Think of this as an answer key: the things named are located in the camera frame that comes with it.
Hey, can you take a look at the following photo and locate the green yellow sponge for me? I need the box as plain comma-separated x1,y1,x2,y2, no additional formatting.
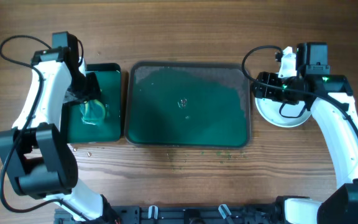
80,100,106,125

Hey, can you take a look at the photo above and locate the white plate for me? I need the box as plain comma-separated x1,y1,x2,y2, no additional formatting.
255,98,311,128

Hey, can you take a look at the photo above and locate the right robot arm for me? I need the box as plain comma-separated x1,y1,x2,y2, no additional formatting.
245,42,358,223

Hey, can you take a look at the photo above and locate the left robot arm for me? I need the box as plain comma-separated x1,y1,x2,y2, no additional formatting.
0,31,121,223

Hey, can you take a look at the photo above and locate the small black water tray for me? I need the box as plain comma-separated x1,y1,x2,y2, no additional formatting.
60,63,121,144

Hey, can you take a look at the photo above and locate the large dark serving tray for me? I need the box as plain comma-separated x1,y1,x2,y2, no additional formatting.
124,61,252,148

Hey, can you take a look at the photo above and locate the right black cable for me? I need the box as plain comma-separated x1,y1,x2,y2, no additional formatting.
241,45,358,187

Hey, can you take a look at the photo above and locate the black cable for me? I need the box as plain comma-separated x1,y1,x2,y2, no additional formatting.
241,45,358,187
0,34,85,223

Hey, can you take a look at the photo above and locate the left black cable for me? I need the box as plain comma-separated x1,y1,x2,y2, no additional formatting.
0,34,85,223

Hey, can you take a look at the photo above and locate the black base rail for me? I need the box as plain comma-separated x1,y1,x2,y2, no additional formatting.
53,203,285,224

